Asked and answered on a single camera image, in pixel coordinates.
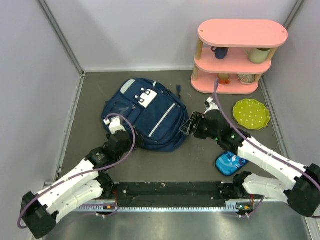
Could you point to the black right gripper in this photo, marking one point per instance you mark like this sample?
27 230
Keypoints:
197 118

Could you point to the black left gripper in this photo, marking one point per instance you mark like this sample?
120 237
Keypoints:
139 141

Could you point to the navy blue student backpack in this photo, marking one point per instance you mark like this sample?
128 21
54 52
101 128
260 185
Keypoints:
155 113

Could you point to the blue dinosaur pencil case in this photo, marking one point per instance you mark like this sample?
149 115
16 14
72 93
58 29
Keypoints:
228 163

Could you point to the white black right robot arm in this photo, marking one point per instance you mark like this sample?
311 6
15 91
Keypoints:
293 183

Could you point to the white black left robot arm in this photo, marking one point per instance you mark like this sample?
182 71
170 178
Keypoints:
42 211

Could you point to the orange small cup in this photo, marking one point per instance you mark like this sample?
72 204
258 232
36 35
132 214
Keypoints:
224 78

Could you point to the green polka dot plate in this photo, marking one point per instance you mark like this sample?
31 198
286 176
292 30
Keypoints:
251 114

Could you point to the patterned small bowl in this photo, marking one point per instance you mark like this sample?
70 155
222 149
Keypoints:
246 79

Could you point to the dark blue mug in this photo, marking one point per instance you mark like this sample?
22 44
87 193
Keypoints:
220 52

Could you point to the pink three-tier shelf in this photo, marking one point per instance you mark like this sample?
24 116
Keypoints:
235 34

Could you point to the cream green mug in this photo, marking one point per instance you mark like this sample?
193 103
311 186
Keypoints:
257 55

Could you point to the grey slotted cable duct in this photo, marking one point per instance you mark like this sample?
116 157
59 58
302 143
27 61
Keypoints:
227 207

